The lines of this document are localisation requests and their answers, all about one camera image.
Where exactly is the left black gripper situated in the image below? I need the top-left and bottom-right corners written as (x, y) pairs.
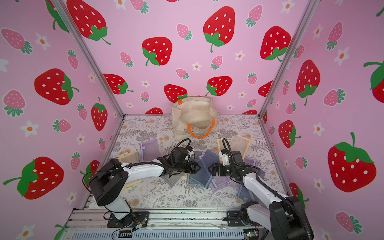
top-left (174, 160), bottom-right (203, 174)

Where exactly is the dark blue mesh pouch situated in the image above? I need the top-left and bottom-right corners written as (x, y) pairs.
top-left (187, 151), bottom-right (219, 190)

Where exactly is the purple mesh pouch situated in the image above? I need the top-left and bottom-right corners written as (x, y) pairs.
top-left (211, 176), bottom-right (231, 193)
top-left (140, 139), bottom-right (161, 162)

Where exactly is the grey mesh pencil pouch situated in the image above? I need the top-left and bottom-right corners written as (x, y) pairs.
top-left (161, 173), bottom-right (186, 188)

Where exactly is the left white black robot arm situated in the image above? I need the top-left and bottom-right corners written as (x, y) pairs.
top-left (86, 139), bottom-right (201, 223)

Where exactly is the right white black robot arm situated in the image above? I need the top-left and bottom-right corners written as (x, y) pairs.
top-left (208, 138), bottom-right (315, 240)

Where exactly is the cream canvas tote bag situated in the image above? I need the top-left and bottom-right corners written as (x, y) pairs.
top-left (171, 97), bottom-right (219, 140)

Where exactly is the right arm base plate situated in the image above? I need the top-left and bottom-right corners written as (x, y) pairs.
top-left (222, 211), bottom-right (261, 227)

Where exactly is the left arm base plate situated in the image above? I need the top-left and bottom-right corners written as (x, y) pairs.
top-left (107, 211), bottom-right (150, 228)

